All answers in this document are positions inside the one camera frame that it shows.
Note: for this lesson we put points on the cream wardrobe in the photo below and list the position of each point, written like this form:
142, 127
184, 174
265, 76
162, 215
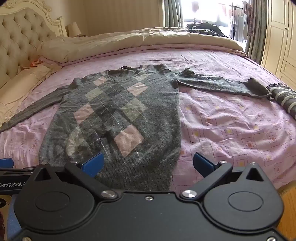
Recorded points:
283, 39

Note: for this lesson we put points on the hanging plaid shirt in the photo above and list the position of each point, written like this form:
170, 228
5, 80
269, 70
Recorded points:
249, 16

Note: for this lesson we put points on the cream tufted headboard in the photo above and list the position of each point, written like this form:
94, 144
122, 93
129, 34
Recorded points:
18, 30

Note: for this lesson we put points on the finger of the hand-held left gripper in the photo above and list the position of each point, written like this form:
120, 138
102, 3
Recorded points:
5, 162

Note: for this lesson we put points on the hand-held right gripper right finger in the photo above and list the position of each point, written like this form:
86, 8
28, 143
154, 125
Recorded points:
203, 163

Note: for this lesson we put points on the grey argyle sweater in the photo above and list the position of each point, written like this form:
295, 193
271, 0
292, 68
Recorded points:
138, 115

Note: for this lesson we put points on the pink patterned bedsheet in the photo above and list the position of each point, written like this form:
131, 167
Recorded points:
231, 129

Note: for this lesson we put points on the grey striped garment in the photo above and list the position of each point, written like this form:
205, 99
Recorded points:
284, 99

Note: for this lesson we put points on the beige bedside lamp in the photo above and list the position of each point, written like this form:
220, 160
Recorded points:
73, 29

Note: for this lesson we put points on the grey green curtain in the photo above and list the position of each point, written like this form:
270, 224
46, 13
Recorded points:
173, 12
256, 30

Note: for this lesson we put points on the cream embroidered pillow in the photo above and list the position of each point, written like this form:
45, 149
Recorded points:
20, 85

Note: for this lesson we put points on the hanging grey garment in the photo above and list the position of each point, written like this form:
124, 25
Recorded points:
239, 27

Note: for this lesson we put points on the small orange white cloth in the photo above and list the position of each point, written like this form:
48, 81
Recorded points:
35, 63

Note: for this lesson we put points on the dark clothes pile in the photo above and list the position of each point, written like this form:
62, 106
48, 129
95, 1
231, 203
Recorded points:
203, 29

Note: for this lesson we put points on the beige duvet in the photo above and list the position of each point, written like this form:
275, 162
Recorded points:
143, 39

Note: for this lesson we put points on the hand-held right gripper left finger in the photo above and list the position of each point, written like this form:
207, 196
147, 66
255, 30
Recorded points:
93, 163

